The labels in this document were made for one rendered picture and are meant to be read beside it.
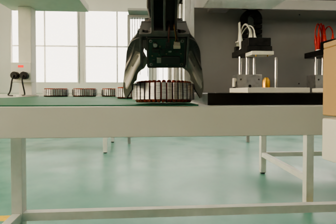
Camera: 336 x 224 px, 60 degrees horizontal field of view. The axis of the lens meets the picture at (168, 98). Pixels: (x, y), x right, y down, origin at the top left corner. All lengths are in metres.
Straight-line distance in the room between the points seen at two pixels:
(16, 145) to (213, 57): 1.00
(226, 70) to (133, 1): 6.53
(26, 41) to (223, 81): 0.95
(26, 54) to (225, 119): 1.18
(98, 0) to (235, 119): 7.15
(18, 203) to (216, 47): 1.15
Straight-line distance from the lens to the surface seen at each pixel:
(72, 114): 0.49
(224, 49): 1.03
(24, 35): 1.54
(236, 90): 0.78
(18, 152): 1.55
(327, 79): 0.34
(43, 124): 0.50
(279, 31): 1.11
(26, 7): 1.57
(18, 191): 1.59
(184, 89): 0.49
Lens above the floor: 0.77
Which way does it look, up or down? 1 degrees down
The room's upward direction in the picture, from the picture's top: straight up
